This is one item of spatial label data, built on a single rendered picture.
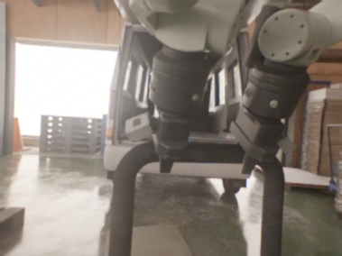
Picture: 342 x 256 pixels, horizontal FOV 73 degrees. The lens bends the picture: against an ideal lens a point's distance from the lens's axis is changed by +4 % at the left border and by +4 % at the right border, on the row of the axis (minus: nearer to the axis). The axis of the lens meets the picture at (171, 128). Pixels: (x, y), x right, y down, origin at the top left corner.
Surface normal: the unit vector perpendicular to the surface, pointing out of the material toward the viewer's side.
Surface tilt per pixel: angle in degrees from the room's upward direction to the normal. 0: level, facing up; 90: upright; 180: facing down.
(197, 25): 115
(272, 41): 107
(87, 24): 90
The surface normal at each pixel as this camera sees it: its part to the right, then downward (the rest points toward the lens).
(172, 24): -0.40, 0.42
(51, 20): -0.01, 0.03
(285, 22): -0.70, 0.26
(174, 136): 0.17, 0.54
